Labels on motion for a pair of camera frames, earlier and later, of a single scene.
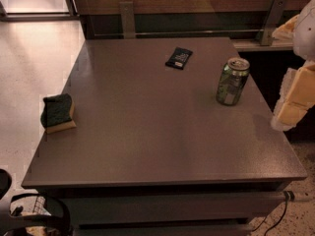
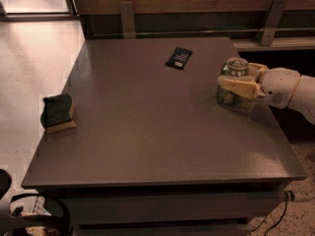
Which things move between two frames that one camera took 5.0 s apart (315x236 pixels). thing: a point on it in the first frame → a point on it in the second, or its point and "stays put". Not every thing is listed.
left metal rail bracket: x=128 y=19 stays put
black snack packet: x=179 y=58 stays put
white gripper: x=305 y=36 → x=280 y=87
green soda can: x=232 y=81 stays put
